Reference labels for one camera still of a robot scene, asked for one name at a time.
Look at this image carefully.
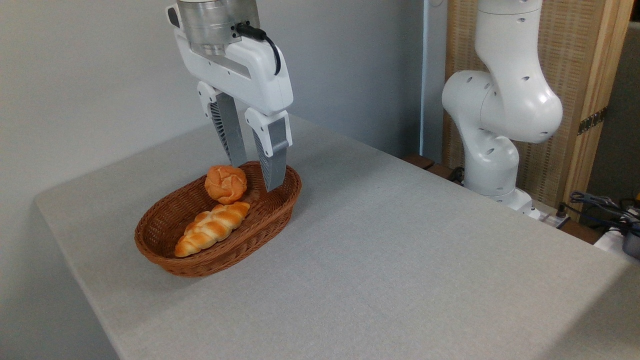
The metal screen hinge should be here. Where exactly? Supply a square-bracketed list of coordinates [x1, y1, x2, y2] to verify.
[577, 106, 609, 136]

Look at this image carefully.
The white vertical wall trim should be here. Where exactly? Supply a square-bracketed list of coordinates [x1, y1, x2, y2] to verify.
[419, 0, 449, 162]

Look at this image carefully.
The braided golden bread loaf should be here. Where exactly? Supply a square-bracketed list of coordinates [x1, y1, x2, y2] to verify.
[174, 201, 251, 258]

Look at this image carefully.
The round orange bread roll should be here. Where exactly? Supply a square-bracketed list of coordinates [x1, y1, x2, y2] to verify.
[204, 165, 248, 205]

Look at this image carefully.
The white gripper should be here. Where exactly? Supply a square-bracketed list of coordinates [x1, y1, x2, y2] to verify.
[166, 4, 295, 193]

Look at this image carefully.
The brown wicker basket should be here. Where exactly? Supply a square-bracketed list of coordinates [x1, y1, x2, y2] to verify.
[134, 160, 303, 278]

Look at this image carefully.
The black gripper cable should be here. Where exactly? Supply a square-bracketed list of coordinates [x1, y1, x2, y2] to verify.
[235, 22, 282, 76]

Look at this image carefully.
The woven wooden folding screen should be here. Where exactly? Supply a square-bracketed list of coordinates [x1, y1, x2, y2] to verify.
[442, 0, 635, 222]

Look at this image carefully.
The bundle of dark cables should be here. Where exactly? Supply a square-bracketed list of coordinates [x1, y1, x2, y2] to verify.
[569, 190, 640, 232]

